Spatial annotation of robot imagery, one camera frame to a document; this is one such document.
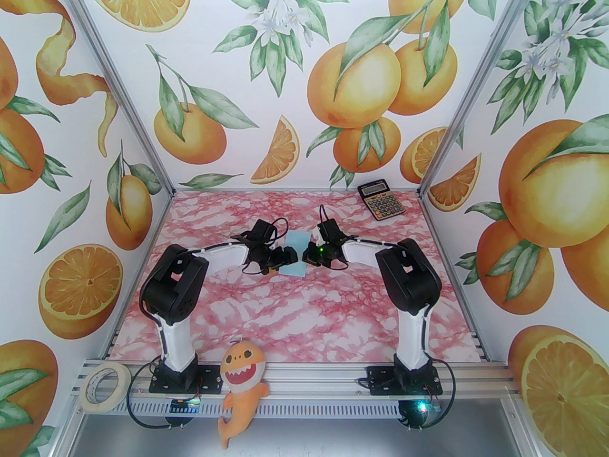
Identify orange shark plush toy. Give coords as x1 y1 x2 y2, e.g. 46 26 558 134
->
218 342 270 448

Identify white slotted cable duct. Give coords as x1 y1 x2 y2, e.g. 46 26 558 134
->
128 392 405 417

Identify aluminium mounting rail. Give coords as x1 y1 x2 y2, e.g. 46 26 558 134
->
71 358 521 398

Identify black base cable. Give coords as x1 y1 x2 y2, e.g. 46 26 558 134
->
354 360 458 431
126 358 200 431

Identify light blue paper sheet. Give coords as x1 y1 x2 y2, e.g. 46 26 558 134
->
278 230 318 278

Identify aluminium frame bar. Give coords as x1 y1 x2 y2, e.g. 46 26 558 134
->
172 187 420 194
99 192 175 360
417 192 491 363

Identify black desk calculator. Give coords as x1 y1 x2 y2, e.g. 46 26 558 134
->
358 180 406 221

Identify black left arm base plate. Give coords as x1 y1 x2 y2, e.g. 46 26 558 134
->
149 366 222 394

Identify beige masking tape roll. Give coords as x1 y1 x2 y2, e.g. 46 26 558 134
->
79 363 131 414

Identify aluminium frame post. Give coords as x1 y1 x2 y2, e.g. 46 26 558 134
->
52 0 175 199
416 0 556 199

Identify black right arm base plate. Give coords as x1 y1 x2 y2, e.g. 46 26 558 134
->
365 367 443 395

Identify electronics board green LED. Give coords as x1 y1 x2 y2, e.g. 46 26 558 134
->
410 399 442 417

